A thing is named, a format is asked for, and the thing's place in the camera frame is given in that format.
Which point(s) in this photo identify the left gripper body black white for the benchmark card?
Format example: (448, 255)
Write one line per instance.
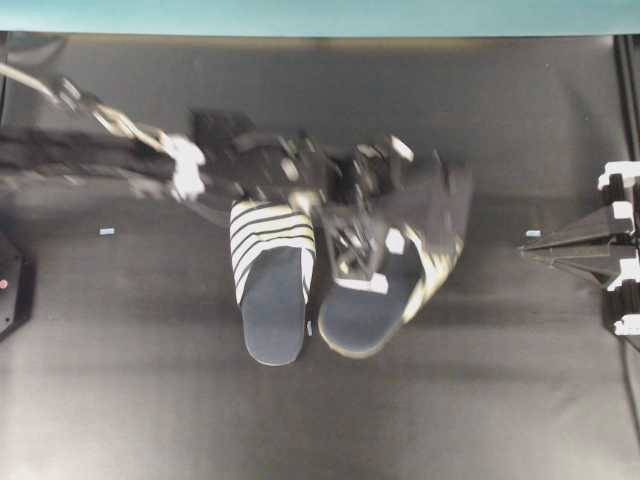
(318, 178)

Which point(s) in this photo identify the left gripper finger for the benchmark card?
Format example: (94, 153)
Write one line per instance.
(435, 202)
(355, 238)

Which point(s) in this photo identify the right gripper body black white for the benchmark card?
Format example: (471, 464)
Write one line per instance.
(619, 185)

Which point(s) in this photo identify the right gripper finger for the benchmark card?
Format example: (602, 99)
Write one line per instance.
(600, 225)
(600, 266)

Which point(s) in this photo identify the striped slipper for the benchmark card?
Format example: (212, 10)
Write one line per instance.
(357, 319)
(273, 252)

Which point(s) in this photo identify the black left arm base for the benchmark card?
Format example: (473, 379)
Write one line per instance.
(18, 285)

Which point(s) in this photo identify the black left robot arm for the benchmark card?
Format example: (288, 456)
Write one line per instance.
(226, 157)

